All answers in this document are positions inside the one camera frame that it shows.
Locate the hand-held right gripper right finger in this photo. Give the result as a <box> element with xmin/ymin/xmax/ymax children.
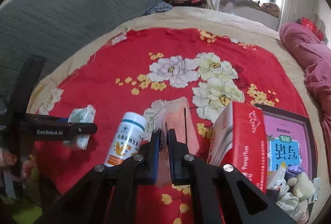
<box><xmin>167</xmin><ymin>129</ymin><xmax>298</xmax><ymax>224</ymax></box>

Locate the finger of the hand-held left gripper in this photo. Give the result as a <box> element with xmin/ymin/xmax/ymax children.
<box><xmin>27</xmin><ymin>113</ymin><xmax>70</xmax><ymax>124</ymax></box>
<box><xmin>70</xmin><ymin>123</ymin><xmax>98</xmax><ymax>141</ymax></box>

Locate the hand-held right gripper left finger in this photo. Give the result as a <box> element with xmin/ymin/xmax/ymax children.
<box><xmin>47</xmin><ymin>130</ymin><xmax>163</xmax><ymax>224</ymax></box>

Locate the pocket tissue pack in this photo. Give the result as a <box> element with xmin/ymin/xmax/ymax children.
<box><xmin>62</xmin><ymin>105</ymin><xmax>97</xmax><ymax>150</ymax></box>

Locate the pink item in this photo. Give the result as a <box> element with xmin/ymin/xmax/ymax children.
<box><xmin>143</xmin><ymin>97</ymin><xmax>200</xmax><ymax>186</ymax></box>

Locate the small white orange packet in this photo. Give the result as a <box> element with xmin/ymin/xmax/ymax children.
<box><xmin>266</xmin><ymin>170</ymin><xmax>286</xmax><ymax>189</ymax></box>

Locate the purple scrunchie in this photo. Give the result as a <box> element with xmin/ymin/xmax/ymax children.
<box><xmin>287</xmin><ymin>165</ymin><xmax>303</xmax><ymax>177</ymax></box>

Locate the leopard print scrunchie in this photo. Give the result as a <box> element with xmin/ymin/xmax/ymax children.
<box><xmin>275</xmin><ymin>185</ymin><xmax>308</xmax><ymax>218</ymax></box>

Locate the person's left hand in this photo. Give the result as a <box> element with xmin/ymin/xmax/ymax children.
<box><xmin>0</xmin><ymin>147</ymin><xmax>37</xmax><ymax>183</ymax></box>

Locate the white orange label bottle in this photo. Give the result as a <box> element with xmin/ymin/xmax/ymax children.
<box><xmin>104</xmin><ymin>111</ymin><xmax>147</xmax><ymax>167</ymax></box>

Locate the red tissue pack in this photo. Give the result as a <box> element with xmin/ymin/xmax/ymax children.
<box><xmin>207</xmin><ymin>101</ymin><xmax>268</xmax><ymax>193</ymax></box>

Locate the grey quilted headboard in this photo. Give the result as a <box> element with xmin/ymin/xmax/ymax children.
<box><xmin>0</xmin><ymin>0</ymin><xmax>162</xmax><ymax>121</ymax></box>

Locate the pink and blue book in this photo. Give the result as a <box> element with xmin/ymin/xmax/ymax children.
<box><xmin>263</xmin><ymin>113</ymin><xmax>309</xmax><ymax>180</ymax></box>

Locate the red floral blanket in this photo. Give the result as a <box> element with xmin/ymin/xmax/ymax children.
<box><xmin>34</xmin><ymin>28</ymin><xmax>311</xmax><ymax>224</ymax></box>

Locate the dark patterned cloth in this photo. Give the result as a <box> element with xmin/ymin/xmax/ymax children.
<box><xmin>145</xmin><ymin>1</ymin><xmax>173</xmax><ymax>16</ymax></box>

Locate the beige bed sheet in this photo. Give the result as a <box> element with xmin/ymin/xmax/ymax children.
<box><xmin>26</xmin><ymin>6</ymin><xmax>326</xmax><ymax>188</ymax></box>

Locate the pink quilt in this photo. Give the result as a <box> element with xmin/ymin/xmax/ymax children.
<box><xmin>279</xmin><ymin>23</ymin><xmax>331</xmax><ymax>137</ymax></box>

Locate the pile of mixed clothes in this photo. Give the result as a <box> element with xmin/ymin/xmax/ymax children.
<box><xmin>218</xmin><ymin>0</ymin><xmax>281</xmax><ymax>18</ymax></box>

